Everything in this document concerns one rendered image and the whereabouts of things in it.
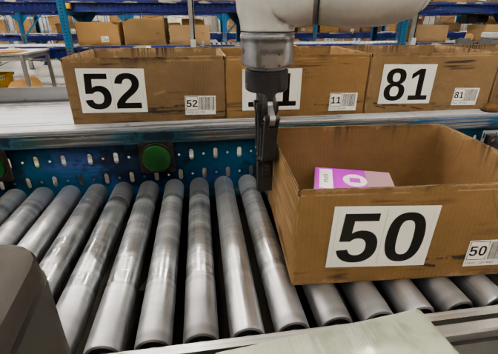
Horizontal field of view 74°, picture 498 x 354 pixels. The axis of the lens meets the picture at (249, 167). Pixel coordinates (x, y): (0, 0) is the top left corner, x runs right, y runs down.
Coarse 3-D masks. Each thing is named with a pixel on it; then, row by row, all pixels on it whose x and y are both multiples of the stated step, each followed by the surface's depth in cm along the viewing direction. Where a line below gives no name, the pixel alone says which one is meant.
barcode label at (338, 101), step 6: (330, 96) 91; (336, 96) 91; (342, 96) 92; (348, 96) 92; (354, 96) 92; (330, 102) 92; (336, 102) 92; (342, 102) 92; (348, 102) 93; (354, 102) 93; (330, 108) 93; (336, 108) 93; (342, 108) 93; (348, 108) 93; (354, 108) 94
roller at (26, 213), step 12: (36, 192) 80; (48, 192) 82; (24, 204) 75; (36, 204) 77; (48, 204) 81; (12, 216) 71; (24, 216) 72; (36, 216) 75; (0, 228) 67; (12, 228) 67; (24, 228) 70; (0, 240) 63; (12, 240) 65
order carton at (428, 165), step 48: (288, 144) 73; (336, 144) 74; (384, 144) 75; (432, 144) 76; (480, 144) 63; (288, 192) 52; (336, 192) 46; (384, 192) 46; (432, 192) 47; (480, 192) 48; (288, 240) 53; (432, 240) 51; (480, 240) 51
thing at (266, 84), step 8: (248, 72) 56; (256, 72) 54; (264, 72) 54; (272, 72) 54; (280, 72) 55; (248, 80) 56; (256, 80) 55; (264, 80) 55; (272, 80) 55; (280, 80) 55; (248, 88) 57; (256, 88) 55; (264, 88) 55; (272, 88) 55; (280, 88) 56; (256, 96) 63; (264, 96) 56; (272, 96) 56; (264, 104) 56; (264, 112) 57
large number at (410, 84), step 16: (400, 64) 90; (416, 64) 91; (432, 64) 92; (384, 80) 91; (400, 80) 92; (416, 80) 93; (432, 80) 93; (384, 96) 93; (400, 96) 94; (416, 96) 95
